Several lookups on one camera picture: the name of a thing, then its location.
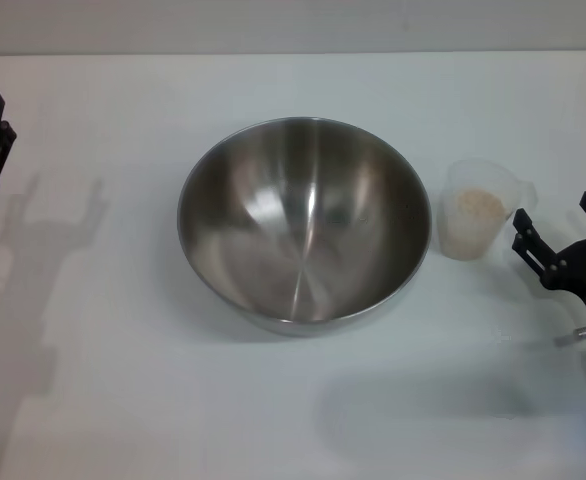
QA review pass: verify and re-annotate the silver metal bolt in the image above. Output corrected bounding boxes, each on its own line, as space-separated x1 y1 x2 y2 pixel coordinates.
554 323 586 347

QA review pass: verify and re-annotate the translucent plastic measuring cup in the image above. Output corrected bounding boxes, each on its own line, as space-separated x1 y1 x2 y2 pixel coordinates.
438 157 538 260

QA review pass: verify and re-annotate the beige uncooked rice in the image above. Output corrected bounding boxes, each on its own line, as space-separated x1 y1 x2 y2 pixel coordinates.
445 187 505 259

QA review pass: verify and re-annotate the stainless steel mixing bowl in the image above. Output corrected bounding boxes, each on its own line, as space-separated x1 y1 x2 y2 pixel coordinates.
176 116 433 337

